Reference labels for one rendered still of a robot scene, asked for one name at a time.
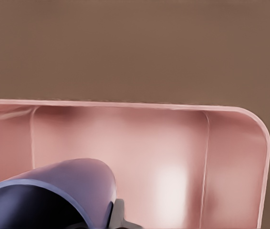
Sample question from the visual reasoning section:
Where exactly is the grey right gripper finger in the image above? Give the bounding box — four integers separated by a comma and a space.
107, 198, 143, 229

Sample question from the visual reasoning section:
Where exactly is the purple bowl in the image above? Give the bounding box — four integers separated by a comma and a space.
0, 157, 117, 229

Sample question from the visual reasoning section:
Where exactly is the pink plastic box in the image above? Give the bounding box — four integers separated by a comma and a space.
0, 98, 270, 229

